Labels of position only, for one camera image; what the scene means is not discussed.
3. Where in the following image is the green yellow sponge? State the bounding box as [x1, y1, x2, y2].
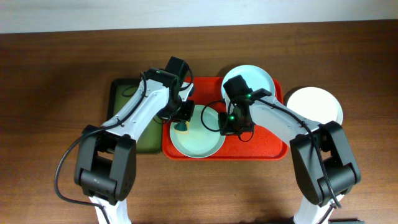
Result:
[173, 121, 189, 134]

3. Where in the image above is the light green plate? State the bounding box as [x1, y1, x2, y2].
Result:
[170, 105, 226, 159]

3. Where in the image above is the light blue plate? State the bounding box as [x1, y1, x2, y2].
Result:
[221, 65, 275, 98]

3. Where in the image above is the white plate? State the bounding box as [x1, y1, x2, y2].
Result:
[284, 86, 343, 124]

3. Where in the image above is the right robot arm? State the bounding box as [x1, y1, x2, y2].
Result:
[224, 88, 361, 223]

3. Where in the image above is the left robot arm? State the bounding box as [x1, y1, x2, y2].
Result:
[75, 68, 193, 223]

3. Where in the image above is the red plastic tray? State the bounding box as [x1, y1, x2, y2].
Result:
[162, 77, 289, 161]

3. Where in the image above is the dark green tray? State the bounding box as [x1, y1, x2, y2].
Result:
[106, 78, 163, 154]

